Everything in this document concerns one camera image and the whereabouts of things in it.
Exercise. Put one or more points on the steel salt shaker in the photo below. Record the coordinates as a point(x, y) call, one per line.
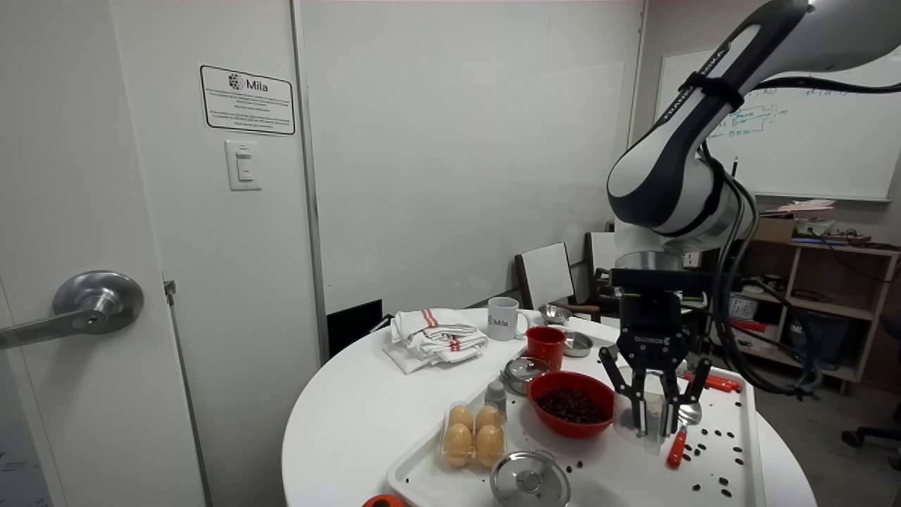
point(496, 397)

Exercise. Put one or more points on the small steel bowl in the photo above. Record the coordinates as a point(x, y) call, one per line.
point(579, 345)
point(554, 314)

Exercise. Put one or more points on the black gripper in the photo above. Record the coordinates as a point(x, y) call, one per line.
point(655, 324)

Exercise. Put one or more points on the orange bowl with coffee beans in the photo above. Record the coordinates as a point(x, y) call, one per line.
point(572, 404)

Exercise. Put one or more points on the black box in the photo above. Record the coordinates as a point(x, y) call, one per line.
point(354, 324)

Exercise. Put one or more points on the dark storage bin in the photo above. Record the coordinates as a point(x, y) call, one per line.
point(826, 340)

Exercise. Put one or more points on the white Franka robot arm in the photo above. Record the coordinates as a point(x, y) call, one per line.
point(676, 177)

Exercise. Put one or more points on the white red-striped towel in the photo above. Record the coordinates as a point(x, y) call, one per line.
point(431, 339)

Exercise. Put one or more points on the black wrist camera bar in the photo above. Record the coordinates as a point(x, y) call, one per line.
point(664, 280)

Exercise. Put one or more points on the cardboard box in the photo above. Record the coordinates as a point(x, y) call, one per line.
point(776, 228)

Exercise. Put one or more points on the white plastic tray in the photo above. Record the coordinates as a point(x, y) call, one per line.
point(621, 469)

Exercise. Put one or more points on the white leaning board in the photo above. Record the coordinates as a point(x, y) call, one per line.
point(548, 274)

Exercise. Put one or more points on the orange black round container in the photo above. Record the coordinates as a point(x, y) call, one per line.
point(385, 500)

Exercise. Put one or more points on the wooden shelf unit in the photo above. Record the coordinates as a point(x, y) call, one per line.
point(834, 283)

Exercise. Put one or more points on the white whiteboard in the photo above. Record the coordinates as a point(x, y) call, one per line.
point(826, 140)

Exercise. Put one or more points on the white wall sign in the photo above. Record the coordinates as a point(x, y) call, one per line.
point(246, 98)

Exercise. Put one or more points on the white mug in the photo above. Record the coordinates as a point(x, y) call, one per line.
point(502, 318)

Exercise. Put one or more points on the orange cup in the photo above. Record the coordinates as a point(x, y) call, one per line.
point(545, 348)

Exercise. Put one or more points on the white light switch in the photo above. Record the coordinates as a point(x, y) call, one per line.
point(243, 163)

